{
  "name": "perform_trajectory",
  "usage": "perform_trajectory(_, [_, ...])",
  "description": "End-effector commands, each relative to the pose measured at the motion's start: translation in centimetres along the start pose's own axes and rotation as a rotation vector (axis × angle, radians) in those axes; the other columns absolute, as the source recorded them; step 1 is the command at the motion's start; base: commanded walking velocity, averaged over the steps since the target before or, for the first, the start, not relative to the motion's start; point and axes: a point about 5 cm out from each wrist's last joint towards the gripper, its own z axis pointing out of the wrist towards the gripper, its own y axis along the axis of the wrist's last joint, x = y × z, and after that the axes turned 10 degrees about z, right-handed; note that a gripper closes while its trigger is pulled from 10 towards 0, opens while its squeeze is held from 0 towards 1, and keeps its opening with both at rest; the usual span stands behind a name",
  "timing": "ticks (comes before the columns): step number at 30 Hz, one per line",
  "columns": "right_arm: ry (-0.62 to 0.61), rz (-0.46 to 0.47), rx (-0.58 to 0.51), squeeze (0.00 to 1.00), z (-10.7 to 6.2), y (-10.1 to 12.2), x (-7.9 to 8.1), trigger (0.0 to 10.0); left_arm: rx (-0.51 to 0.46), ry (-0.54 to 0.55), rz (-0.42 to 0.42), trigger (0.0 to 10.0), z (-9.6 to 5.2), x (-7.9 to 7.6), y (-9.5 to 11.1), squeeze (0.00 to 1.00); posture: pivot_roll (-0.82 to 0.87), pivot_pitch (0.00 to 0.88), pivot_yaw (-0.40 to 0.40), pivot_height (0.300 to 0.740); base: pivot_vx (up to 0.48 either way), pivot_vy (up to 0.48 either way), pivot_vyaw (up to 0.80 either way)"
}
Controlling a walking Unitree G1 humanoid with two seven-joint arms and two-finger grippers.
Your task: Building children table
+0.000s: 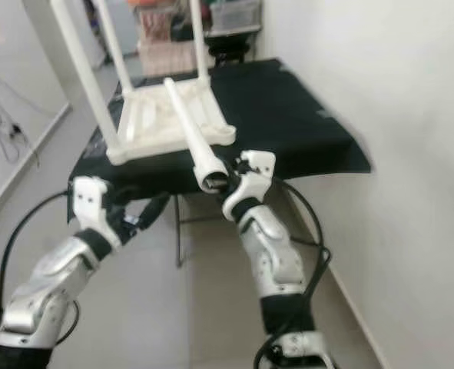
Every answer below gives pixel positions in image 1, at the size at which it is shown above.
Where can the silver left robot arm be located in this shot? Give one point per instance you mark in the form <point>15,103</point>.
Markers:
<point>50,284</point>

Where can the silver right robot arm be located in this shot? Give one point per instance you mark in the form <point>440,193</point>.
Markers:
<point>273,261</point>

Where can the black tablecloth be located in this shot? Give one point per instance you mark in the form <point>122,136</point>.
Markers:
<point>288,123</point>

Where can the beige cloth-covered table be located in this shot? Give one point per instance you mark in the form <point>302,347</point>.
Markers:
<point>169,55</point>

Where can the clear plastic storage box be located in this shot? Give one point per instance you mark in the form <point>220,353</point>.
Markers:
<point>234,15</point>

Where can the black bag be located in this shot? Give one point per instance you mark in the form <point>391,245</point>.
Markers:
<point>184,23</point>

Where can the red printed carton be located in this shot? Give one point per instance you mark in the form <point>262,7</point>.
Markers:
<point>156,27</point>

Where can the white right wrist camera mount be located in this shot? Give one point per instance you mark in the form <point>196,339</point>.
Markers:
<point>253,173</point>

